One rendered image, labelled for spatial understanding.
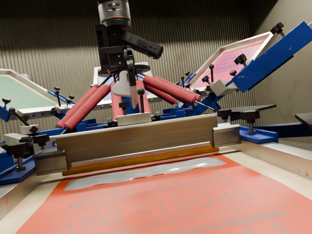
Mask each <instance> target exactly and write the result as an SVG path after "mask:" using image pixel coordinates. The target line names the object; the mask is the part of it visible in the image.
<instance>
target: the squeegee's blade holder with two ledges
mask: <svg viewBox="0 0 312 234"><path fill-rule="evenodd" d="M210 145H211V144H210V141H206V142H200V143H192V144H186V145H179V146H173V147H167V148H161V149H152V150H147V151H140V152H134V153H128V154H122V155H116V156H107V157H101V158H95V159H89V160H82V161H76V162H72V163H71V167H78V166H84V165H90V164H96V163H104V162H110V161H116V160H123V159H129V158H134V157H141V156H149V155H155V154H161V153H167V152H173V151H179V150H187V149H193V148H199V147H206V146H210Z"/></svg>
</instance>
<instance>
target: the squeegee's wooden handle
mask: <svg viewBox="0 0 312 234"><path fill-rule="evenodd" d="M216 127H218V123H217V116H216V115H206V116H199V117H190V118H183V119H177V120H170V121H163V122H156V123H147V124H141V125H134V126H127V127H120V128H113V129H107V130H97V131H91V132H84V133H77V134H71V135H64V136H58V137H57V138H56V145H57V151H59V150H64V151H65V153H66V158H67V164H68V167H70V166H72V165H71V163H72V162H76V161H82V160H89V159H95V158H101V157H107V156H116V155H122V154H128V153H134V152H140V151H147V150H155V149H161V148H167V147H173V146H179V145H186V144H192V143H200V142H206V141H210V144H213V136H212V130H213V128H216Z"/></svg>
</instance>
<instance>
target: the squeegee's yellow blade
mask: <svg viewBox="0 0 312 234"><path fill-rule="evenodd" d="M208 149H215V148H214V147H212V144H211V145H210V146H206V147H199V148H193V149H185V150H179V151H173V152H167V153H161V154H155V155H149V156H141V157H134V158H129V159H123V160H116V161H110V162H102V163H96V164H90V165H84V166H78V167H71V166H70V167H69V168H70V169H69V170H68V171H75V170H80V169H88V168H94V167H101V166H106V165H113V164H118V163H126V162H132V161H139V160H144V159H151V158H156V157H162V156H170V155H177V154H182V153H189V152H195V151H200V150H208ZM68 171H67V172H68Z"/></svg>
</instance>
